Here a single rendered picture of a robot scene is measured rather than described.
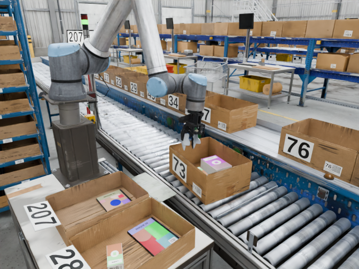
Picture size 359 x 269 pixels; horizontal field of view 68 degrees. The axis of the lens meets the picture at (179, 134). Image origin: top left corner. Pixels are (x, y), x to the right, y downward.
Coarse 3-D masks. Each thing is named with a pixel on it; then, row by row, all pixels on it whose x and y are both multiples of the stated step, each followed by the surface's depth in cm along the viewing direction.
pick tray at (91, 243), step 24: (120, 216) 111; (144, 216) 121; (168, 216) 114; (72, 240) 97; (96, 240) 105; (120, 240) 108; (192, 240) 103; (96, 264) 97; (144, 264) 86; (168, 264) 96
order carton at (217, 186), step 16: (176, 144) 158; (208, 144) 171; (192, 160) 168; (224, 160) 159; (240, 160) 146; (176, 176) 154; (192, 176) 137; (208, 176) 125; (224, 176) 131; (240, 176) 137; (192, 192) 140; (208, 192) 129; (224, 192) 135; (240, 192) 141
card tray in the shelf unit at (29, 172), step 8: (32, 160) 259; (40, 160) 245; (8, 168) 247; (16, 168) 249; (24, 168) 247; (32, 168) 232; (40, 168) 236; (0, 176) 219; (8, 176) 223; (16, 176) 227; (24, 176) 230; (32, 176) 234; (0, 184) 221
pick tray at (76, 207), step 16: (112, 176) 140; (64, 192) 126; (80, 192) 131; (96, 192) 137; (128, 192) 139; (144, 192) 126; (64, 208) 127; (80, 208) 127; (96, 208) 127; (64, 224) 116; (80, 224) 104; (64, 240) 107
